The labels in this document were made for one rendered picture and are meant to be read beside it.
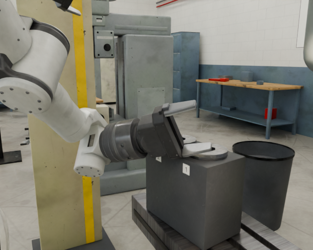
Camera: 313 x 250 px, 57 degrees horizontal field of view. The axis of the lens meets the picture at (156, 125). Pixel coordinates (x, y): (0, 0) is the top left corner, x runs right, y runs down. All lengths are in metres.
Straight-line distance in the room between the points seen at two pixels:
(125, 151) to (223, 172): 0.20
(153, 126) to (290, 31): 5.51
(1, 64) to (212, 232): 0.50
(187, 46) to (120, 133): 7.11
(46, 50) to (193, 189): 0.38
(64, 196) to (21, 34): 1.72
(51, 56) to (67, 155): 1.55
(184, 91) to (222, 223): 7.06
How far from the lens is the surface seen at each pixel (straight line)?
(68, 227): 2.20
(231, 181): 0.65
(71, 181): 2.06
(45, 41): 0.48
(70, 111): 0.55
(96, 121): 0.65
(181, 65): 7.56
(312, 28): 0.39
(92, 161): 0.63
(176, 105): 0.55
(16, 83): 0.43
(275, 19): 6.25
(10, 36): 0.43
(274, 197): 2.43
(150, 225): 0.79
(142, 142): 0.58
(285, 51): 6.01
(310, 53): 0.39
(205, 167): 0.58
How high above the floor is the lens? 1.33
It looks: 13 degrees down
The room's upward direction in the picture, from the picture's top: straight up
